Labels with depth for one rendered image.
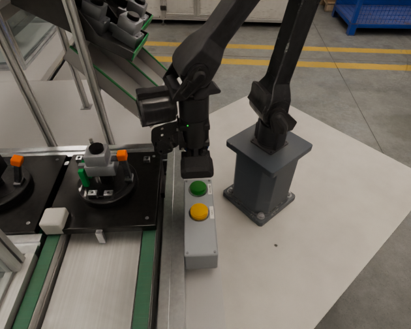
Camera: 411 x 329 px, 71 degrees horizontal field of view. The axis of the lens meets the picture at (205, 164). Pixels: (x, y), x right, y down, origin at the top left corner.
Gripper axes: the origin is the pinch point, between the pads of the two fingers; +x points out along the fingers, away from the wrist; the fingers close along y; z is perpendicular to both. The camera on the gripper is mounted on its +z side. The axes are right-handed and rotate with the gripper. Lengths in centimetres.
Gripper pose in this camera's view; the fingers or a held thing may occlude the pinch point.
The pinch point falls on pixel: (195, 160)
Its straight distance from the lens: 63.8
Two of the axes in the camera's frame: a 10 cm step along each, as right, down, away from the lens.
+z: -10.0, 0.5, -0.5
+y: 0.7, 7.0, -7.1
